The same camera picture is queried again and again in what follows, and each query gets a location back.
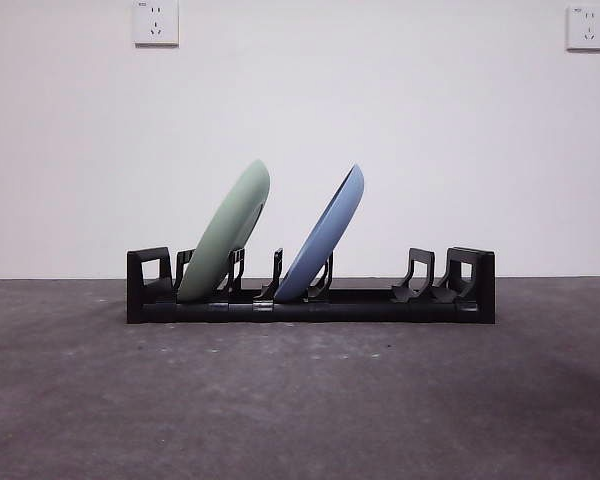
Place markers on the black plate rack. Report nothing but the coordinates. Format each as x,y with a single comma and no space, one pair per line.
380,307

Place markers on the white wall socket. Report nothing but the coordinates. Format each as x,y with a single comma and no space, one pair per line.
155,25
587,27

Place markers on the blue plate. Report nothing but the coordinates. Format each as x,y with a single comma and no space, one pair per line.
320,235

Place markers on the green plate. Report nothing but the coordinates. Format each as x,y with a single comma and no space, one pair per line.
225,235

